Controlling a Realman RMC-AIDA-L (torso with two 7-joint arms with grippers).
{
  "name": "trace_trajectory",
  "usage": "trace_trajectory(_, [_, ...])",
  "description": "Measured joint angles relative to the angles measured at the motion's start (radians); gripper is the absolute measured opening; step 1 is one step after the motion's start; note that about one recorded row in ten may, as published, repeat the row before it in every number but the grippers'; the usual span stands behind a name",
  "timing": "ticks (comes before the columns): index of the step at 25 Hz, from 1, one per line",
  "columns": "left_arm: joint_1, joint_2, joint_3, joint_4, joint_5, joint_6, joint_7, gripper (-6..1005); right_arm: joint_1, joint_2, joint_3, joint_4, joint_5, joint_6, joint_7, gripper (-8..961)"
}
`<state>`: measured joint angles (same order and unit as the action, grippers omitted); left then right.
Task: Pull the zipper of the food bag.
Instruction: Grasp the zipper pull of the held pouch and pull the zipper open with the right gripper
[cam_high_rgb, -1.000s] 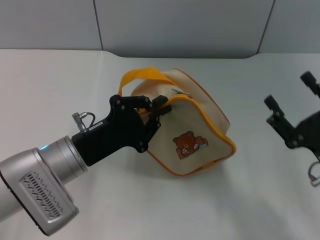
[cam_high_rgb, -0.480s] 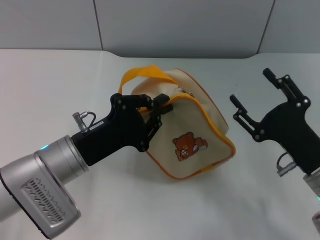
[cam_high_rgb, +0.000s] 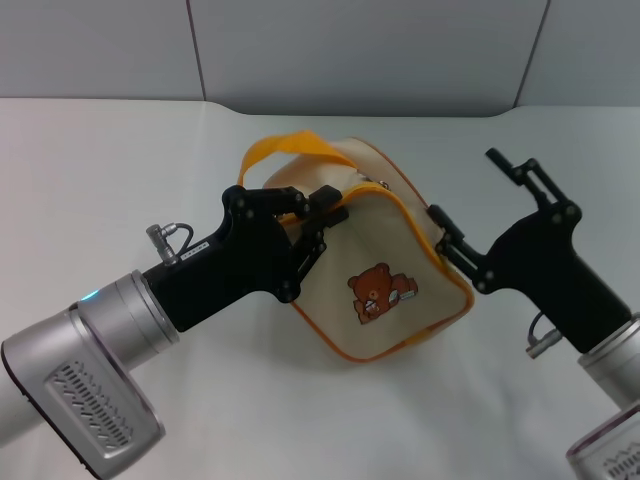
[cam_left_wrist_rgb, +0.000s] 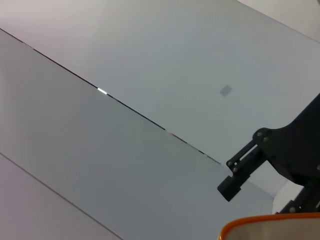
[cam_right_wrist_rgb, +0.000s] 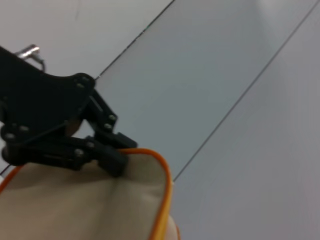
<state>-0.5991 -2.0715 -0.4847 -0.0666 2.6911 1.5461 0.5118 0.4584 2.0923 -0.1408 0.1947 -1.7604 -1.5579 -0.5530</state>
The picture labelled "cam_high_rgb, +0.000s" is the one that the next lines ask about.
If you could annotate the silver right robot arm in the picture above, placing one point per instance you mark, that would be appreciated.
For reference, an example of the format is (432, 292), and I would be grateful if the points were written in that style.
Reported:
(610, 400)

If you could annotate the beige bear print food bag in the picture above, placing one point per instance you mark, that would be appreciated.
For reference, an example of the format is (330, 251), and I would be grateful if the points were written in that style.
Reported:
(380, 240)

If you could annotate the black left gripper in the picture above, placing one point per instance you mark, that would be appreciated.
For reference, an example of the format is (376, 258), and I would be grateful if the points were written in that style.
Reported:
(240, 265)

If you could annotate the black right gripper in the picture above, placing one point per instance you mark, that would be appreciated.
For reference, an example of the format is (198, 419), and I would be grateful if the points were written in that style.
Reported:
(550, 260)

